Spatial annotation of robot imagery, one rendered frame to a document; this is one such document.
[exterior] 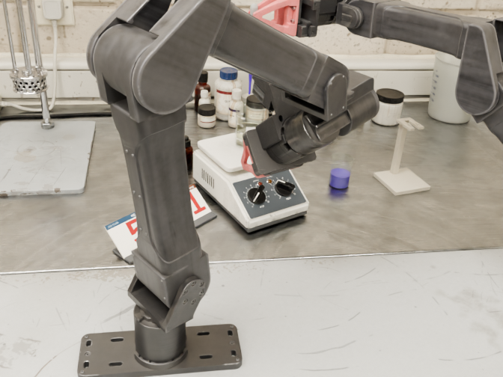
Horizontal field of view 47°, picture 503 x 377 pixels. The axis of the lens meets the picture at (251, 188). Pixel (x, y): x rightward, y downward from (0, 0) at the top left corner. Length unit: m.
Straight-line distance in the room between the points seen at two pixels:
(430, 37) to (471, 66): 0.10
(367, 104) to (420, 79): 0.80
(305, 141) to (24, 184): 0.57
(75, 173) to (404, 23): 0.64
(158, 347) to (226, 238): 0.30
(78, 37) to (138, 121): 0.94
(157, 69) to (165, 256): 0.22
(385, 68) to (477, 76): 0.68
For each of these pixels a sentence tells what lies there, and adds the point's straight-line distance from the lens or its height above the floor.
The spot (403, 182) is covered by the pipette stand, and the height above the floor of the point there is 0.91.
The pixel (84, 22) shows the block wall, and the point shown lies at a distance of 1.45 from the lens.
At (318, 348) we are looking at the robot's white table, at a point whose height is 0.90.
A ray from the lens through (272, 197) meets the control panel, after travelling 0.99.
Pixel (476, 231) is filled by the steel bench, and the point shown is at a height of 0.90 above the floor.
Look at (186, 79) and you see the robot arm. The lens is 0.53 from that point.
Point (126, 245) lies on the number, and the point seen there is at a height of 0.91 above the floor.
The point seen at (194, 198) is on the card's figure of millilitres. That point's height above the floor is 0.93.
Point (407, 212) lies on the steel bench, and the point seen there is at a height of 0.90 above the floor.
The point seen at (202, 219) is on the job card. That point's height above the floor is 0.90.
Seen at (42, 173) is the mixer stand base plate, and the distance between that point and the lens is 1.15.
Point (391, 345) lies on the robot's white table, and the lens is 0.82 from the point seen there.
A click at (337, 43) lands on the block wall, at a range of 1.52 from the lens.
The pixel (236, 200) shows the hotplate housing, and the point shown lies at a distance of 0.97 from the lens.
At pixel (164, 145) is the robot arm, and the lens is 0.56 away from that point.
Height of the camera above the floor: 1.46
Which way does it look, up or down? 31 degrees down
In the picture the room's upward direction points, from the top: 4 degrees clockwise
